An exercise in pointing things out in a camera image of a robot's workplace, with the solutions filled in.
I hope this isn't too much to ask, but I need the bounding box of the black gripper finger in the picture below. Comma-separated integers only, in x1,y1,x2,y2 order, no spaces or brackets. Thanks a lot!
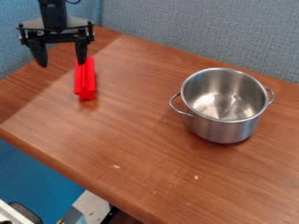
75,36,90,65
28,40,48,67

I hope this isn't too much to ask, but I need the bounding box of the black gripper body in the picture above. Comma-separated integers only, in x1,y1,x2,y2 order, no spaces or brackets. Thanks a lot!
16,16,95,45

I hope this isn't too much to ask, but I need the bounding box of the red star-shaped block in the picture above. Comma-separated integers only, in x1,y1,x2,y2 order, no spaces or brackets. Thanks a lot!
74,57,98,101

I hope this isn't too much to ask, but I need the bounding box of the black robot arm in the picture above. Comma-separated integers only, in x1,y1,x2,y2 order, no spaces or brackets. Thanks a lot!
16,0,95,67

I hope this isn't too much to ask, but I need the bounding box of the stainless steel pot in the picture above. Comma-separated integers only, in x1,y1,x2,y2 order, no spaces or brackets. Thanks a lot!
170,67,277,144

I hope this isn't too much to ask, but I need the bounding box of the white grey box under table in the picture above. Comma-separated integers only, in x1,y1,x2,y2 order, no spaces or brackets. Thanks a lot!
56,191,110,224

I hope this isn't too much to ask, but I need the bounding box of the black white device corner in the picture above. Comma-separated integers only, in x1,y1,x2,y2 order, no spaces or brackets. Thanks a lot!
0,200,43,224

